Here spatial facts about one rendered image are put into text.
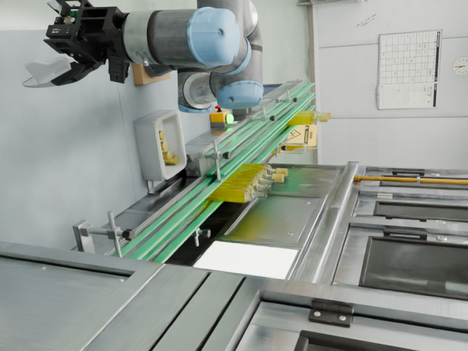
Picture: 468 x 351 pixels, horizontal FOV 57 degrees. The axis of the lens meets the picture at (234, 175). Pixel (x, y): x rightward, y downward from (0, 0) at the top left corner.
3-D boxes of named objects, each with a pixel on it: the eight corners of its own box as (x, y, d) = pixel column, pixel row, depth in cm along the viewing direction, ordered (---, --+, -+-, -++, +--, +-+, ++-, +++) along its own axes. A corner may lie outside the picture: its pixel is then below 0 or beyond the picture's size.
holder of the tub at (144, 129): (146, 193, 157) (164, 195, 154) (132, 120, 148) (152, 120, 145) (169, 177, 172) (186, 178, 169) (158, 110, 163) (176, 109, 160)
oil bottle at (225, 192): (201, 200, 170) (251, 203, 162) (199, 186, 168) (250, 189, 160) (207, 194, 175) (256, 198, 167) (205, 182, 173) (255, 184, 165)
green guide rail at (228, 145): (203, 157, 170) (222, 158, 167) (203, 155, 169) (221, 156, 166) (304, 84, 320) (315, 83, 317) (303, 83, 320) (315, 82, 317)
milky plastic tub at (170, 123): (144, 180, 155) (165, 182, 152) (133, 120, 148) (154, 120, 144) (168, 165, 170) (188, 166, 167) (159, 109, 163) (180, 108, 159)
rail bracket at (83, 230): (65, 267, 117) (134, 277, 108) (50, 210, 111) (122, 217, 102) (77, 258, 121) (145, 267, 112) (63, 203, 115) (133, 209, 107)
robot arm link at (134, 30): (176, 29, 66) (165, 77, 64) (150, 29, 67) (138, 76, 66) (153, -2, 59) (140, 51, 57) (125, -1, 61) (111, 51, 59)
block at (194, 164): (185, 177, 171) (200, 177, 168) (182, 154, 168) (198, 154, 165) (189, 173, 174) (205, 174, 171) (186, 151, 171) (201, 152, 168)
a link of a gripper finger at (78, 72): (44, 65, 68) (88, 37, 67) (52, 71, 70) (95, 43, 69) (51, 88, 67) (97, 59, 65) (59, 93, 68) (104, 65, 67)
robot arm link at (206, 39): (241, 71, 63) (219, 63, 55) (174, 69, 66) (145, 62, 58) (244, 15, 62) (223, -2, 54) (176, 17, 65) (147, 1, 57)
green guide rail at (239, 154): (206, 175, 172) (224, 175, 169) (205, 173, 172) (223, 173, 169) (304, 94, 323) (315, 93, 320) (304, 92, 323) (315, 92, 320)
